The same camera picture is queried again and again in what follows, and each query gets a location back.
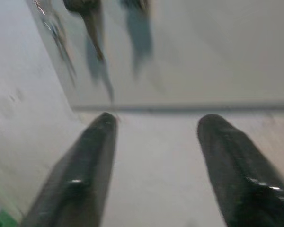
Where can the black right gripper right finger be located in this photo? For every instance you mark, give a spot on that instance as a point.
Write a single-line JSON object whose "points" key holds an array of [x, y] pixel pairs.
{"points": [[239, 179]]}

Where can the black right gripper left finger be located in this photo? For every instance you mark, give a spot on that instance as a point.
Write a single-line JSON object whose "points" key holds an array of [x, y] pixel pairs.
{"points": [[85, 165]]}

